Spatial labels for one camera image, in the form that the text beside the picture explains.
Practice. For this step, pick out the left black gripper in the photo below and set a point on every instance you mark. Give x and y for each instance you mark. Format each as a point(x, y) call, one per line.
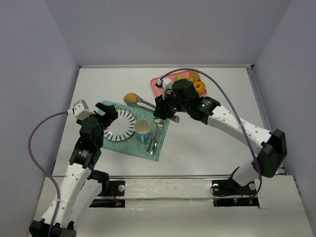
point(103, 117)

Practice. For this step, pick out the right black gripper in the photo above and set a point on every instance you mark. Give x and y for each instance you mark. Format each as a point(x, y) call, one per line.
point(163, 108)

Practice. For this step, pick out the round muffin front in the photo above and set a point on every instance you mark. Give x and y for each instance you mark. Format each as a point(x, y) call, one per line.
point(130, 99)

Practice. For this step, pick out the round muffin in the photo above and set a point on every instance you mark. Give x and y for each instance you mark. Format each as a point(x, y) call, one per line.
point(130, 99)
point(179, 77)

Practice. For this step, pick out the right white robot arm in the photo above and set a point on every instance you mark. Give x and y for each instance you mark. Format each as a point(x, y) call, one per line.
point(269, 148)

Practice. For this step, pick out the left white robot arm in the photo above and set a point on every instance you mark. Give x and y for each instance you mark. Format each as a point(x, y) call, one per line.
point(81, 183)

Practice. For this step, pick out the seeded bread roll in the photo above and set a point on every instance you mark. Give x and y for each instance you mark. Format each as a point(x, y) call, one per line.
point(195, 75)

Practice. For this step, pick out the metal spoon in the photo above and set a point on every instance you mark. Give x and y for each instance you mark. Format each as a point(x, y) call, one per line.
point(156, 123)

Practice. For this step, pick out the pink tray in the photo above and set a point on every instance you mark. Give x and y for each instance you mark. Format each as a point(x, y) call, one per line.
point(158, 91)

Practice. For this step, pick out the metal fork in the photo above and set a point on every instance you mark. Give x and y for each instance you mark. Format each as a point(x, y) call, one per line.
point(158, 134)

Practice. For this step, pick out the blue striped white plate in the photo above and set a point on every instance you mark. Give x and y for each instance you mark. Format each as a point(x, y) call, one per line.
point(122, 128)

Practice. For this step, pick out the metal knife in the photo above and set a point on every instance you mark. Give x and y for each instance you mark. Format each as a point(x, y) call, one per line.
point(153, 138)

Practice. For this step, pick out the light blue mug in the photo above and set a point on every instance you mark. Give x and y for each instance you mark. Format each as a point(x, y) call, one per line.
point(142, 129)

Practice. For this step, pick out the round muffin back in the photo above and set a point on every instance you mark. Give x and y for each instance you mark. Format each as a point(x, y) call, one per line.
point(179, 77)

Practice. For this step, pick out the striped yellow croissant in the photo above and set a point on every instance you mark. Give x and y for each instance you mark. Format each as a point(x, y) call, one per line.
point(191, 79)

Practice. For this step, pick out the orange donut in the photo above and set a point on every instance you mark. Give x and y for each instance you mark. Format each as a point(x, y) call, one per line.
point(199, 87)

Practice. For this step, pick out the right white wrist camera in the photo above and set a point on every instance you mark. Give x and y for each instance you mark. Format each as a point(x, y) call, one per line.
point(165, 84)

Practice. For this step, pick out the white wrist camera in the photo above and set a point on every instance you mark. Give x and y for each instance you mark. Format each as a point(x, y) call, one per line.
point(81, 110)
point(165, 84)

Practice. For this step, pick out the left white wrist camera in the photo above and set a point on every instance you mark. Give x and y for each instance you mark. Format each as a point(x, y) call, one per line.
point(81, 110)

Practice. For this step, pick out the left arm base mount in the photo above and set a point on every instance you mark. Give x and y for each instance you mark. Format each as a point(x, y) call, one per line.
point(111, 197)

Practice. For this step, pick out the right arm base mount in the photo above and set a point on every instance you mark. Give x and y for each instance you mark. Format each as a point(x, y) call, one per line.
point(233, 196)

